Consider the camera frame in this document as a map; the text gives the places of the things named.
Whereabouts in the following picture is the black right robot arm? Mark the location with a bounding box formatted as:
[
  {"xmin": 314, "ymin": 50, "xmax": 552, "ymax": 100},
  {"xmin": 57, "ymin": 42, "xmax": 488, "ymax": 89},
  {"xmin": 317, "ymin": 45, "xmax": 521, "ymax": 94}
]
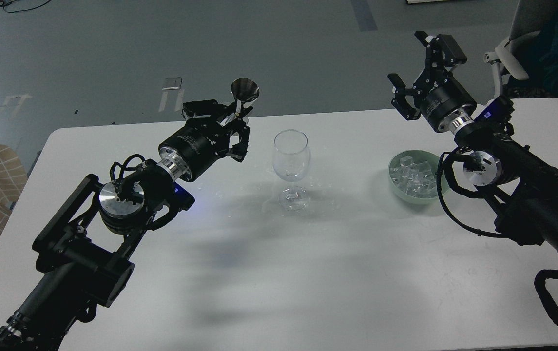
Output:
[{"xmin": 388, "ymin": 31, "xmax": 558, "ymax": 327}]

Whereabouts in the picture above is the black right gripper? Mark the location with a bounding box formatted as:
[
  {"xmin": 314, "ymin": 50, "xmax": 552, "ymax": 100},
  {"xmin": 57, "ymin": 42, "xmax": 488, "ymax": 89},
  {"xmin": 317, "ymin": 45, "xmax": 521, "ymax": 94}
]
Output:
[{"xmin": 388, "ymin": 31, "xmax": 477, "ymax": 133}]

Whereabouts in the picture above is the pile of clear ice cubes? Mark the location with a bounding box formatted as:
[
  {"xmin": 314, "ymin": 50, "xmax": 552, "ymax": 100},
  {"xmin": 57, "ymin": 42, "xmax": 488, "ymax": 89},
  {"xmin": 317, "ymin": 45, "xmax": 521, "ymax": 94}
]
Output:
[{"xmin": 389, "ymin": 154, "xmax": 438, "ymax": 198}]

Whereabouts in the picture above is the white office chair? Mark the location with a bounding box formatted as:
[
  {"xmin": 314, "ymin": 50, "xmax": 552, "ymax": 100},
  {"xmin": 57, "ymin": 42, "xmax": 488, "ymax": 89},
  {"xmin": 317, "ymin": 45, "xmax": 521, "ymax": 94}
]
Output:
[{"xmin": 483, "ymin": 0, "xmax": 558, "ymax": 98}]

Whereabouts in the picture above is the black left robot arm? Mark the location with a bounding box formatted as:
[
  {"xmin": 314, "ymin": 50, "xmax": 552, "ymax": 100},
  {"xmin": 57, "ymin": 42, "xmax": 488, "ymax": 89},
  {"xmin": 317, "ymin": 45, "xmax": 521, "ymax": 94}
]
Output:
[{"xmin": 0, "ymin": 97, "xmax": 254, "ymax": 351}]

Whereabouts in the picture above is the steel double jigger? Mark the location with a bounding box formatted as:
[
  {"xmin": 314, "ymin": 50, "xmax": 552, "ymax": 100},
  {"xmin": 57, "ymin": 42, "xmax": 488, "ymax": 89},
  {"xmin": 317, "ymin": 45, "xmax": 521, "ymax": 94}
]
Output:
[{"xmin": 220, "ymin": 78, "xmax": 260, "ymax": 126}]

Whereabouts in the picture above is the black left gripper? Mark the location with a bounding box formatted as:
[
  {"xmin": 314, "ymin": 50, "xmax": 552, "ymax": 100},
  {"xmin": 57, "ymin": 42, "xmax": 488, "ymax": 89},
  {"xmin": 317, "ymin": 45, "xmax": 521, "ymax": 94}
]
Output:
[{"xmin": 158, "ymin": 99, "xmax": 250, "ymax": 182}]

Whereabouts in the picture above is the clear wine glass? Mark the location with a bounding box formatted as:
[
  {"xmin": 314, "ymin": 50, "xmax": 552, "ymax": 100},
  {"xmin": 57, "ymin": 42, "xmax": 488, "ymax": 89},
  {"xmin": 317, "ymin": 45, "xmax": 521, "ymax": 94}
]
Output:
[{"xmin": 272, "ymin": 129, "xmax": 311, "ymax": 212}]

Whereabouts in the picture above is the green bowl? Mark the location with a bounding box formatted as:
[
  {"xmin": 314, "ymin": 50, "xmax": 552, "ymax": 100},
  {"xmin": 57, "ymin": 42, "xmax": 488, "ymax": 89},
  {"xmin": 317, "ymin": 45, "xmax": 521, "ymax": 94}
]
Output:
[{"xmin": 387, "ymin": 150, "xmax": 450, "ymax": 205}]

